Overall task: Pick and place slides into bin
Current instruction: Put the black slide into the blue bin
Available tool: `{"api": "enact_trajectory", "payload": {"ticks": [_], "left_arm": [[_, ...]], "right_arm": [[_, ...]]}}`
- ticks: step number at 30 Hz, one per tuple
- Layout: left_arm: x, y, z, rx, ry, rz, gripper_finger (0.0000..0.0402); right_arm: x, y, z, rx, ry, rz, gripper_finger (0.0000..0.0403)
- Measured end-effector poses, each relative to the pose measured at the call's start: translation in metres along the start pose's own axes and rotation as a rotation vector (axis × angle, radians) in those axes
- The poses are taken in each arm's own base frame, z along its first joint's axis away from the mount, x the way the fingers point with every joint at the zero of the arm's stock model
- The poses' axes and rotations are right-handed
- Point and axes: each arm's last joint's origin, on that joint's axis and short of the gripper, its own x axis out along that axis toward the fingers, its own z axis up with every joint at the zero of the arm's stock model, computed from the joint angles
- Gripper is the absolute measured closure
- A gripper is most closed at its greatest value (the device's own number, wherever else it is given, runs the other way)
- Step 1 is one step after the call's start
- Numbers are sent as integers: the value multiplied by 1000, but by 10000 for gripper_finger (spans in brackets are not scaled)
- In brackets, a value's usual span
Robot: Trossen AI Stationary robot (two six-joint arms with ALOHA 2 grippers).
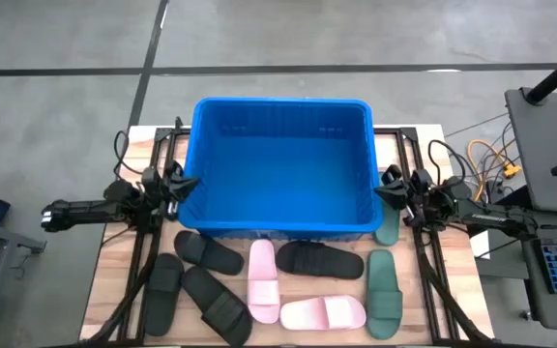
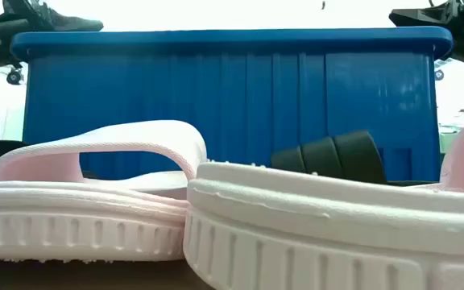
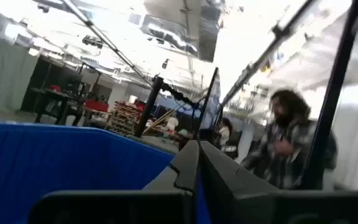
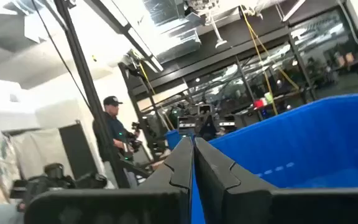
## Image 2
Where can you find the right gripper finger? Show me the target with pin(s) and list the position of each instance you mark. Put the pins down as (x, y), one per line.
(421, 17)

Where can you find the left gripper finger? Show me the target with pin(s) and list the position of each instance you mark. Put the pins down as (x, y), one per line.
(75, 25)

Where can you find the black foam slide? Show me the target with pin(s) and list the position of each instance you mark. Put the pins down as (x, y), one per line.
(336, 157)

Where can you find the pink foam slide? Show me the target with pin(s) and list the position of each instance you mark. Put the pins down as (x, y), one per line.
(316, 225)
(75, 225)

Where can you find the blue plastic bin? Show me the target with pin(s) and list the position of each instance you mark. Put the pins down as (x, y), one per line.
(236, 100)

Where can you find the black round fixture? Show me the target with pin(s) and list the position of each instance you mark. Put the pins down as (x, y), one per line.
(14, 76)
(439, 75)

